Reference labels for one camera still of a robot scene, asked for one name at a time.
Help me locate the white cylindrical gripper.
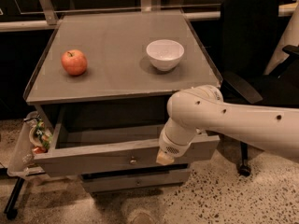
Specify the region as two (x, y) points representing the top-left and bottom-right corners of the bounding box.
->
(156, 119), (197, 165)

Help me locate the grey top drawer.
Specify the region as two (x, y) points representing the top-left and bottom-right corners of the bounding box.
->
(33, 123), (221, 178)

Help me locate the grey drawer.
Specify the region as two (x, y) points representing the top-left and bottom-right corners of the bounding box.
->
(80, 163), (189, 181)
(33, 123), (221, 178)
(81, 168), (191, 193)

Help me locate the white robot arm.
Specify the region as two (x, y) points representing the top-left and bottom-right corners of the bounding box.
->
(156, 85), (299, 165)

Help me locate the grey middle drawer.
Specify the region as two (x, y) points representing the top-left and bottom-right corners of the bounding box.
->
(80, 163), (189, 181)

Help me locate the grey bottom drawer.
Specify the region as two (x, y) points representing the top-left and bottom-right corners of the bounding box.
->
(81, 168), (191, 193)

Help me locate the grey drawer cabinet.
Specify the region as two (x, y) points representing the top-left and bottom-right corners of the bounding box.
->
(22, 9), (223, 133)

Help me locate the white ceramic bowl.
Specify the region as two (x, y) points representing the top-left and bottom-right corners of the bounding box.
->
(146, 39), (185, 72)

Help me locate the colourful snack packet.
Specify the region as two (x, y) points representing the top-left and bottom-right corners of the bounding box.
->
(29, 119), (52, 149)

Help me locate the red snack packet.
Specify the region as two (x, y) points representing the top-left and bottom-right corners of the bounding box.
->
(32, 147), (48, 155)

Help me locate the clear plastic snack bin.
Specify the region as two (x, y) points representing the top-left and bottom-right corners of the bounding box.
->
(7, 111), (45, 179)

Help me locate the red apple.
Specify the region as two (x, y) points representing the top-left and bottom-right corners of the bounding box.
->
(61, 49), (88, 76)

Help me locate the black stand leg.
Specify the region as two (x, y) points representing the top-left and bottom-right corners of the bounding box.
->
(4, 177), (24, 220)

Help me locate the black office chair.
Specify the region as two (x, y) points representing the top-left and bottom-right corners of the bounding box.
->
(221, 0), (298, 176)

